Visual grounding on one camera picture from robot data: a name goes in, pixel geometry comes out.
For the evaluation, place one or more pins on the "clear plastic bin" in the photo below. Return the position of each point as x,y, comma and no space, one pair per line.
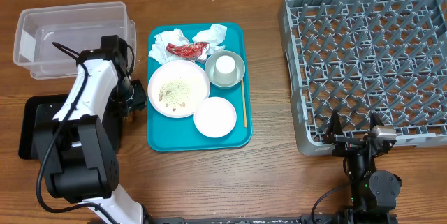
79,27

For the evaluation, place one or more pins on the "red foil wrapper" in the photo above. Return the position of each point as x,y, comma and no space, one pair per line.
191,51

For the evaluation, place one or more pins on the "grey dishwasher rack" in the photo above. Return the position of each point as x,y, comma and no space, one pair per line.
360,57

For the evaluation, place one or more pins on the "teal serving tray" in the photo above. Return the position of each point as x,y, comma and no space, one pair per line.
166,134

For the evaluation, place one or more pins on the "white paper cup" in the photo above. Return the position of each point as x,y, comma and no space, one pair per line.
225,71

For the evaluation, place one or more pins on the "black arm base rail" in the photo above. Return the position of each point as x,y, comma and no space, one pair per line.
303,219

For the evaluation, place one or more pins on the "white napkin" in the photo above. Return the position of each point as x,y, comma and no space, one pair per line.
214,36
158,50

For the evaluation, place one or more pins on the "large pink plate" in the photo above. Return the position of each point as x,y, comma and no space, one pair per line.
174,70

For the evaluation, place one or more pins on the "rice food scraps pile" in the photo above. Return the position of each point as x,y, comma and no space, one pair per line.
175,94

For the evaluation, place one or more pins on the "grey bowl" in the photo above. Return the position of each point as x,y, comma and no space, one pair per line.
210,64

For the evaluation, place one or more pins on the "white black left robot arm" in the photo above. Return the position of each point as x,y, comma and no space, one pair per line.
79,166

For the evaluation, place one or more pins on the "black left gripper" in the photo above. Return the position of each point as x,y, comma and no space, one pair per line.
140,100

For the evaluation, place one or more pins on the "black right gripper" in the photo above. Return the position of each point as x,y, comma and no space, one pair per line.
346,144

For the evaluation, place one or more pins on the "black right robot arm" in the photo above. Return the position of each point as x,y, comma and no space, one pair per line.
373,192

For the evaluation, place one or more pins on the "wooden chopstick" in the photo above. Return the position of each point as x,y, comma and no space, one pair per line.
244,105

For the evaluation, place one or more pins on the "black plastic tray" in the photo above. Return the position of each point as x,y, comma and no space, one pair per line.
41,109

